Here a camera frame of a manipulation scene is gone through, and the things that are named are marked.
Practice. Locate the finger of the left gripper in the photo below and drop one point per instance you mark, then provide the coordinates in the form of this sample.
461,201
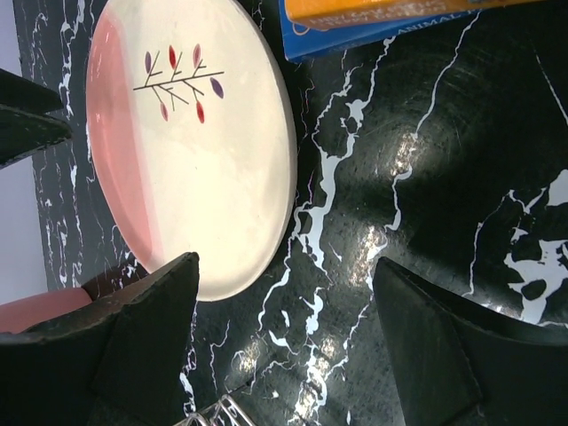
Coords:
24,134
18,92

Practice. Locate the steel wire dish rack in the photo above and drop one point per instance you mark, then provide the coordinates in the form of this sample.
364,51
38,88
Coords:
225,412

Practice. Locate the pink plastic cup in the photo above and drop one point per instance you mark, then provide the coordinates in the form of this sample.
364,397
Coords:
20,315

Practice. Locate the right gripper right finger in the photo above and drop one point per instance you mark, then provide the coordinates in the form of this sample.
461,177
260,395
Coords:
456,362

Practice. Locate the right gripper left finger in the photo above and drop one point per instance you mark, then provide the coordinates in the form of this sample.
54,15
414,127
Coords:
116,361

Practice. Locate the blue book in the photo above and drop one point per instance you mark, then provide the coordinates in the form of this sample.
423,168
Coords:
301,43

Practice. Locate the pink cream floral plate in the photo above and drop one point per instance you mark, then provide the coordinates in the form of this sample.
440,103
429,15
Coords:
192,136

